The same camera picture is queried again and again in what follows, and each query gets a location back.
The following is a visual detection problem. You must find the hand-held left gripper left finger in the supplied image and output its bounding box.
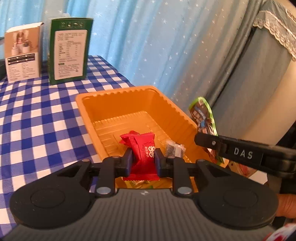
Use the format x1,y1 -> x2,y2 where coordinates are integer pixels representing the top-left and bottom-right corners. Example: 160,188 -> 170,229
55,148 -> 134,198

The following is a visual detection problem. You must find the white product box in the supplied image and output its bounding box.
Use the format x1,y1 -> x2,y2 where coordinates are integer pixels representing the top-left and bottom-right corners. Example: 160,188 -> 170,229
5,22 -> 45,83

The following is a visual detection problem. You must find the red candy clear wrapper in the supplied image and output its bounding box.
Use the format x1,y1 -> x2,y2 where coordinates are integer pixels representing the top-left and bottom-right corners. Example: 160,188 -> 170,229
164,140 -> 186,158

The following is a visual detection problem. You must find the red printed package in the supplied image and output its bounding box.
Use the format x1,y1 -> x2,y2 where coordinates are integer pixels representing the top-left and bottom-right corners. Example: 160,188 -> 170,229
228,161 -> 258,178

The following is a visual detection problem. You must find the green printed carton box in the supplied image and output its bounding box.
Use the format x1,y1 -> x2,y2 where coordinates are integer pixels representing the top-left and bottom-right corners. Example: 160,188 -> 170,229
48,18 -> 94,86

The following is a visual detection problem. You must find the green white snack packet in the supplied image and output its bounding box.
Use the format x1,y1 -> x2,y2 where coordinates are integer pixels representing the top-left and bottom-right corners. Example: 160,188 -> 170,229
188,97 -> 228,168

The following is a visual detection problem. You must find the orange plastic tray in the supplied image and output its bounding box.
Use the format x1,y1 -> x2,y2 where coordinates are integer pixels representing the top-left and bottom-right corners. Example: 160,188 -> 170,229
76,85 -> 230,193

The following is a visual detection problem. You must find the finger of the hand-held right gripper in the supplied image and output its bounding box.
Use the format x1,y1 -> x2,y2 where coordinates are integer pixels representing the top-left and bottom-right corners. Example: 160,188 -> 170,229
194,132 -> 230,161

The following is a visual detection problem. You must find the yellow green candy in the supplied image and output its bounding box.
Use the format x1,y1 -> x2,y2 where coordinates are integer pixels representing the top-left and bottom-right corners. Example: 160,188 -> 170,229
125,180 -> 158,189

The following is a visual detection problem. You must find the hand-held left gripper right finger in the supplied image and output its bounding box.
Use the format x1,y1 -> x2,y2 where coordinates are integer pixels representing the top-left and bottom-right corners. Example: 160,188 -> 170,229
154,148 -> 232,198

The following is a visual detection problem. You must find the person's right hand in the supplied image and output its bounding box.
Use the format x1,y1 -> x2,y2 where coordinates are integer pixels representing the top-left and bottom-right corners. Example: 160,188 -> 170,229
276,193 -> 296,219

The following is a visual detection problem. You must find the person's red white clothing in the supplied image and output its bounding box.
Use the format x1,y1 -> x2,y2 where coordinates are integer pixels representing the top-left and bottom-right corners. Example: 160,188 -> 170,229
265,222 -> 296,241

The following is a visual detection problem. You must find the grey curtain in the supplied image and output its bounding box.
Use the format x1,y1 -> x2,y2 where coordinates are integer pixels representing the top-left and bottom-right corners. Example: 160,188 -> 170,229
172,0 -> 296,150

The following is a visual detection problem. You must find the blue white checkered tablecloth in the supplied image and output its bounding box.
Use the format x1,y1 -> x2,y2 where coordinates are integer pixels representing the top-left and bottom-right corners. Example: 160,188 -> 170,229
0,55 -> 137,225

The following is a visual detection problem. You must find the red candy packet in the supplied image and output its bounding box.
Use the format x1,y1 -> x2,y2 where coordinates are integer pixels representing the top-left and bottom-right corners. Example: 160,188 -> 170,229
119,130 -> 162,181

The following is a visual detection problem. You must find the blue star print curtain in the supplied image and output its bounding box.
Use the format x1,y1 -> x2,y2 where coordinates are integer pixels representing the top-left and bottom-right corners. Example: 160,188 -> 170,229
0,0 -> 257,110

